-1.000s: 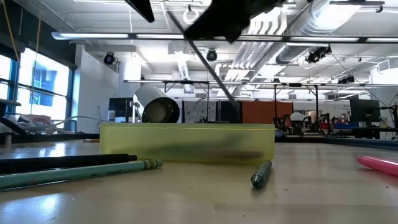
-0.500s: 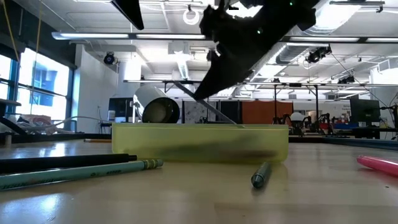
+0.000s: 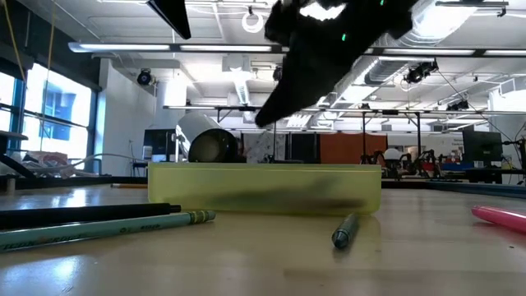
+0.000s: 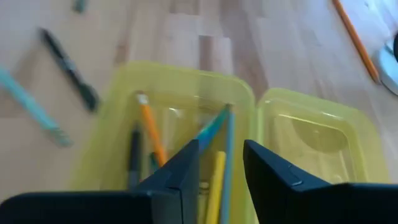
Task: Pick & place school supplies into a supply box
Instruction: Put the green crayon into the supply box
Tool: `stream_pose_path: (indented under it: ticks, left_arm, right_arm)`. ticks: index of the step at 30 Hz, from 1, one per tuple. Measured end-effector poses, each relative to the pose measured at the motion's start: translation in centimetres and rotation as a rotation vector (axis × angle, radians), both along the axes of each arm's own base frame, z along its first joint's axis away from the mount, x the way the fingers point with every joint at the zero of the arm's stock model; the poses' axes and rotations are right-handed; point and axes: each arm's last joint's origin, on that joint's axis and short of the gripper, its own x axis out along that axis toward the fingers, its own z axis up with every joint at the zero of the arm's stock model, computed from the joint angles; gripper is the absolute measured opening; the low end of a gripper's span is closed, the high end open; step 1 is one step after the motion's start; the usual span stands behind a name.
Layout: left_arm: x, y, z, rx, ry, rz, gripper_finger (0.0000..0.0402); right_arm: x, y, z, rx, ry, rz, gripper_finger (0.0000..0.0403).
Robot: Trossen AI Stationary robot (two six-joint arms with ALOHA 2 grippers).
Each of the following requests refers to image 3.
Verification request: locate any black table edge rail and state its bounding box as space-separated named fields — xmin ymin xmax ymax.
xmin=0 ymin=175 xmax=150 ymax=191

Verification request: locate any white dome object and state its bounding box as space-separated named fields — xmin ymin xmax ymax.
xmin=384 ymin=147 xmax=404 ymax=164

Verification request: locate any dark computer monitor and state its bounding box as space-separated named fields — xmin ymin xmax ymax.
xmin=462 ymin=129 xmax=504 ymax=164
xmin=143 ymin=128 xmax=182 ymax=164

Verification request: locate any pink highlighter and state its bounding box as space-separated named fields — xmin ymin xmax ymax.
xmin=471 ymin=205 xmax=526 ymax=235

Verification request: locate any orange partition panel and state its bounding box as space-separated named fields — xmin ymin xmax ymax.
xmin=319 ymin=132 xmax=389 ymax=164

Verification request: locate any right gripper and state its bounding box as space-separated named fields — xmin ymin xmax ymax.
xmin=254 ymin=0 xmax=420 ymax=128

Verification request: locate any white coiled cable ring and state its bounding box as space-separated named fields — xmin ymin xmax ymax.
xmin=241 ymin=11 xmax=265 ymax=34

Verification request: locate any silver ventilation duct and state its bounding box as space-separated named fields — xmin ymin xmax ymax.
xmin=335 ymin=0 xmax=482 ymax=95

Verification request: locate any green marker pen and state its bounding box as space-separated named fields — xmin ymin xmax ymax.
xmin=331 ymin=212 xmax=361 ymax=250

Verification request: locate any black metal rack frame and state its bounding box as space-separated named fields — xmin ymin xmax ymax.
xmin=164 ymin=104 xmax=526 ymax=153

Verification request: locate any white cable bundle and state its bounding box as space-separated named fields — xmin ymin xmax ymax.
xmin=22 ymin=150 xmax=145 ymax=178

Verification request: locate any teal pencil with eraser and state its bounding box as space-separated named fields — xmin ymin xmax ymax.
xmin=0 ymin=210 xmax=217 ymax=253

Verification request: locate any yellow translucent supply box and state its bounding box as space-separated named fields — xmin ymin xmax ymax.
xmin=147 ymin=161 xmax=383 ymax=217

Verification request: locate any overhead light bar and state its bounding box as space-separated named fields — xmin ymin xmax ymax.
xmin=67 ymin=40 xmax=526 ymax=58

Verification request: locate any black pen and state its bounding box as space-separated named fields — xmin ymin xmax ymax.
xmin=0 ymin=202 xmax=182 ymax=230

